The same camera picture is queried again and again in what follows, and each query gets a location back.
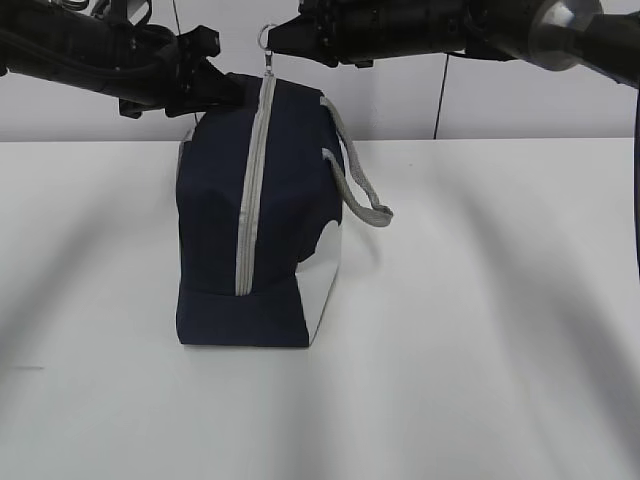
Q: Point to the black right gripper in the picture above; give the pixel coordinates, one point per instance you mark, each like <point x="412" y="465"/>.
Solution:
<point x="361" y="32"/>

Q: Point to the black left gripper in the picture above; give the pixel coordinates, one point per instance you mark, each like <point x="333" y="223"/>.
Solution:
<point x="186" y="82"/>

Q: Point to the navy insulated lunch bag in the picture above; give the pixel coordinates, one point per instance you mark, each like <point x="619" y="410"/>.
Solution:
<point x="261" y="190"/>

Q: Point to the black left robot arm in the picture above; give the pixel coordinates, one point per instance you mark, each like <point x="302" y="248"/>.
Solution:
<point x="112" y="48"/>

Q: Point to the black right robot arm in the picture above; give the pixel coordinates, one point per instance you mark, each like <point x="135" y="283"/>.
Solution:
<point x="553" y="35"/>

